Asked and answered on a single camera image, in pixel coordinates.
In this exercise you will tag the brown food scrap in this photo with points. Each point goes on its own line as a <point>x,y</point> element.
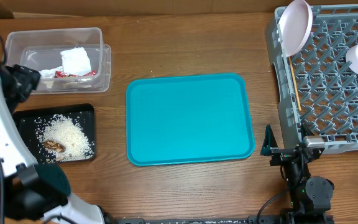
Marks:
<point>53,146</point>

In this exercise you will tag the wooden chopstick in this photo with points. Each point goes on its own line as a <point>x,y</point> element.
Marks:
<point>294,83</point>

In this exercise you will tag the black food waste tray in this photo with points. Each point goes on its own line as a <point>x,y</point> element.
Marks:
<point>25,123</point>

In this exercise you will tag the clear plastic bin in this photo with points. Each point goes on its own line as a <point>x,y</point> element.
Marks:
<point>40,50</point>

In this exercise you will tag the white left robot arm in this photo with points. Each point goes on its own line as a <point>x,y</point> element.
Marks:
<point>29,190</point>

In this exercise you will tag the white napkin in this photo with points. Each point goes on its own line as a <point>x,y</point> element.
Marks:
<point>76,61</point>

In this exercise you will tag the white round plate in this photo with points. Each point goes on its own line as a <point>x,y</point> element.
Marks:
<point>295,25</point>

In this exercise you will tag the pile of white rice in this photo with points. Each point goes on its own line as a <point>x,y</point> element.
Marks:
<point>66,131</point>

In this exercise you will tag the grey dishwasher rack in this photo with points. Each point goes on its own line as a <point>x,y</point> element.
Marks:
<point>327,87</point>

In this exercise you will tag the white crumpled tissue in bin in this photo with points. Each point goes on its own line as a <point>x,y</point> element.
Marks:
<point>50,73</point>

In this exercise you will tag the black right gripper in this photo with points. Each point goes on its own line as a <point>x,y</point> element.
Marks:
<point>269,148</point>

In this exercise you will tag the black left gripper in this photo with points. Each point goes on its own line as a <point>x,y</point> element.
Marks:
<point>28,79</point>

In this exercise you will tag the red snack wrapper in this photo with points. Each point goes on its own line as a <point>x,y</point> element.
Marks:
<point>61,74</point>

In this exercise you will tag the teal plastic tray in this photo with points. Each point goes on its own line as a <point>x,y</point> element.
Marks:
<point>188,119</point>

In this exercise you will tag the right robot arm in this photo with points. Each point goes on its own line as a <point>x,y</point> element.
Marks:
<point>310,196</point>

